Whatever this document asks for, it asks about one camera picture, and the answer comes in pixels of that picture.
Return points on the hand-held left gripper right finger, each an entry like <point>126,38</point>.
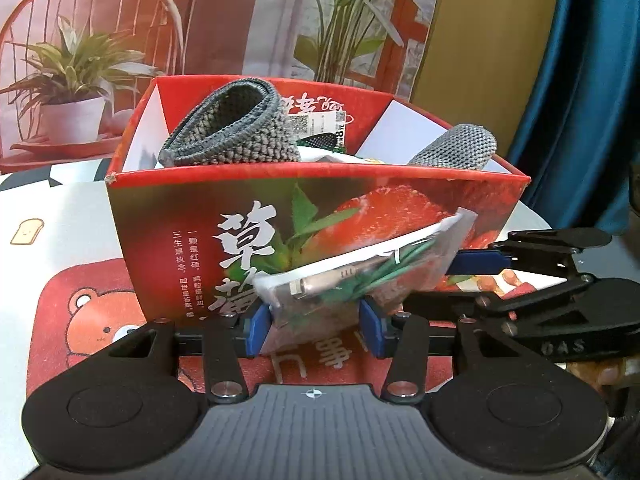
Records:
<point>372,329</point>

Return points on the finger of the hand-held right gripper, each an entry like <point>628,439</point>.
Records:
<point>450,304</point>
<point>480,262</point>

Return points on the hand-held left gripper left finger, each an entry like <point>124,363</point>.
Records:
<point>257,331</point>

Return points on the clear plastic bag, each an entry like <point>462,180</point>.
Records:
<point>440,240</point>

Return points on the grey knitted cloth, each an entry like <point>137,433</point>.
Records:
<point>460,145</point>
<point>235,135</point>

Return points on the red strawberry print box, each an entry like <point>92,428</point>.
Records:
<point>165,210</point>

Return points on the black dotted pouch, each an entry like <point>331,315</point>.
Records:
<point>320,141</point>

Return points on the person's right hand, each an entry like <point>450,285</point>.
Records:
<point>602,375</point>

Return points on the teal curtain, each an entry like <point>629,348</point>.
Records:
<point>590,85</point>

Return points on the printed bear tablecloth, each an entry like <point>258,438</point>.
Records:
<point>60,235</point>

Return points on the wooden panel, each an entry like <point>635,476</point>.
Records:
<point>490,35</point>

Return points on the printed room scene wall tapestry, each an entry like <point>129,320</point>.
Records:
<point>225,20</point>

